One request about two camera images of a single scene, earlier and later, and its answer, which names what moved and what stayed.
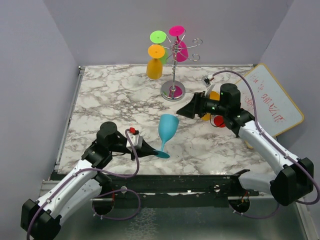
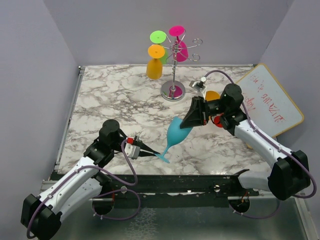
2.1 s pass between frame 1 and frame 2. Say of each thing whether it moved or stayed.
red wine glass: stayed
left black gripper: stayed
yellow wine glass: stayed
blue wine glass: moved
